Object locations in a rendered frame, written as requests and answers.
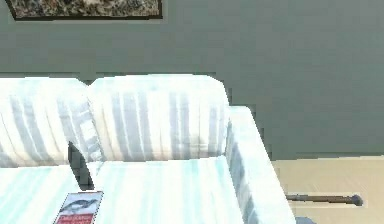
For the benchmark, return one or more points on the chiseled grey arrowhead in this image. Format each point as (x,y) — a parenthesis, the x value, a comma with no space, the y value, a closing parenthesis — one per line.
(80,168)

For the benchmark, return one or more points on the white striped sofa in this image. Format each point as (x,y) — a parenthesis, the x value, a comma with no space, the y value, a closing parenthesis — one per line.
(160,140)

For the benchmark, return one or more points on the red and white book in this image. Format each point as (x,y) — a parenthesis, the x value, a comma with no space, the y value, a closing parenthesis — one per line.
(79,208)

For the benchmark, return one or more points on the grey round object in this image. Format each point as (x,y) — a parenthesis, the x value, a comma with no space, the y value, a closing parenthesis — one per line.
(305,220)

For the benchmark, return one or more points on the dark baseball bat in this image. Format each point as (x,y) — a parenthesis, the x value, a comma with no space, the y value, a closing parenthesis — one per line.
(326,199)

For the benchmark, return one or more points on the dark framed wall picture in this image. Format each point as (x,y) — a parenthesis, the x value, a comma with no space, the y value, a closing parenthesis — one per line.
(86,8)

